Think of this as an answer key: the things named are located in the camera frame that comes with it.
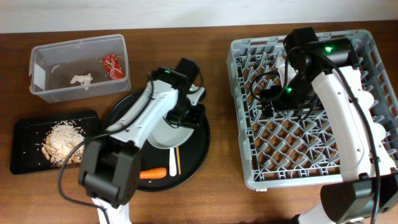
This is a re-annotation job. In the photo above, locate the grey plate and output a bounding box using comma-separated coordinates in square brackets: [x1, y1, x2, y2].
[147, 118, 194, 149]

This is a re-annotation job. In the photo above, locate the wooden chopstick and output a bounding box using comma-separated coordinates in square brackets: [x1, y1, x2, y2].
[176, 146, 182, 175]

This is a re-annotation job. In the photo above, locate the white plastic fork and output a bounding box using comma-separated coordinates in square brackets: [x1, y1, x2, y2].
[169, 147, 177, 177]

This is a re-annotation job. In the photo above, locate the orange carrot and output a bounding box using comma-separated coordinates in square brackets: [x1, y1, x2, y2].
[139, 167, 167, 179]

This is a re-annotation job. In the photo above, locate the red snack wrapper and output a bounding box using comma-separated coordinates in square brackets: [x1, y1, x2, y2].
[101, 53, 124, 80]

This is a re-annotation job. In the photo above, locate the white tissue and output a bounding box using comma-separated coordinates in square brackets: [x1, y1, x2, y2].
[70, 73, 93, 90]

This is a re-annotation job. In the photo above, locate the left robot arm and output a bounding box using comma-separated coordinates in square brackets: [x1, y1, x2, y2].
[78, 58, 206, 223]

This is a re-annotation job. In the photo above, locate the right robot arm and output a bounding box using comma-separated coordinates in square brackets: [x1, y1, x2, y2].
[256, 27, 397, 223]

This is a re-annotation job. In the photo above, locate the grey dishwasher rack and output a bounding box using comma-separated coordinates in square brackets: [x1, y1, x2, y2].
[226, 30, 397, 191]

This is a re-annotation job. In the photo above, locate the round black serving tray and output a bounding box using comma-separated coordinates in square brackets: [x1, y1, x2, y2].
[103, 90, 210, 192]

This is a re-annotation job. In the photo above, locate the clear plastic bin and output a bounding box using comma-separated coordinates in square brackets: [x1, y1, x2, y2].
[29, 34, 131, 103]

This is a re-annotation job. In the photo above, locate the rice pile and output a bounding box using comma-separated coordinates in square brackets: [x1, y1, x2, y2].
[44, 121, 85, 148]

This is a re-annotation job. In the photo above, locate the black rectangular tray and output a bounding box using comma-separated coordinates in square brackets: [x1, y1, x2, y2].
[10, 110, 101, 175]

